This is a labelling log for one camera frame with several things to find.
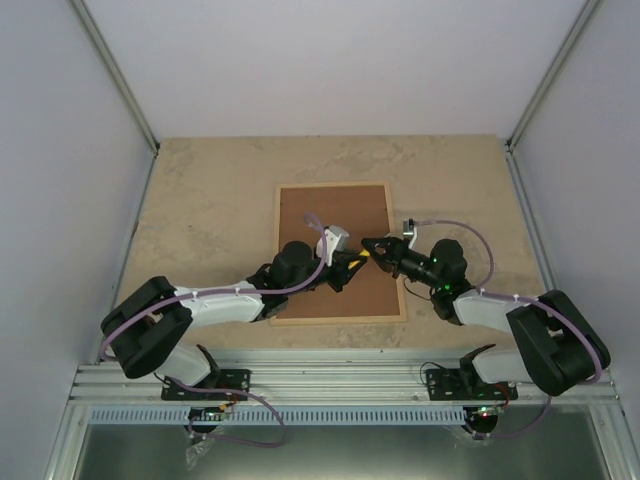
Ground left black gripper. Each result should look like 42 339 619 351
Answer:
286 250 366 297

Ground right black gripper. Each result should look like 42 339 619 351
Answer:
362 238 444 290

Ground yellow handled screwdriver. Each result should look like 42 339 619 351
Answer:
349 249 370 269

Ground wooden photo frame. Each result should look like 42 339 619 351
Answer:
269 181 407 327

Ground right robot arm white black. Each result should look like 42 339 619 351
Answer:
361 236 611 399

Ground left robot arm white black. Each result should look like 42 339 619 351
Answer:
100 241 368 399

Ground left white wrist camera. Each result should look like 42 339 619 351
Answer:
315 225 350 266

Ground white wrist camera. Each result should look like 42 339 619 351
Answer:
315 225 350 266
402 218 418 249

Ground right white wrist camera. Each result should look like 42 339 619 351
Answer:
402 218 418 249

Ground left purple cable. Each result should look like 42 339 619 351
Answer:
98 212 334 363

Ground aluminium rail base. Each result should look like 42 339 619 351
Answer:
67 347 624 407

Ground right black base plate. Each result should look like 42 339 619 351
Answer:
422 368 478 401

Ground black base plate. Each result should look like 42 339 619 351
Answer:
161 369 252 401
422 368 478 401

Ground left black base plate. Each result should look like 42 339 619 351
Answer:
161 369 252 401

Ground grey slotted cable duct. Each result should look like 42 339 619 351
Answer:
89 405 489 426

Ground right aluminium corner post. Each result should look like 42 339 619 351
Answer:
504 0 604 154

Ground aluminium corner post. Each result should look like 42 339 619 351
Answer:
504 0 604 154
67 0 161 156

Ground left aluminium corner post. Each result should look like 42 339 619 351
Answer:
67 0 161 156

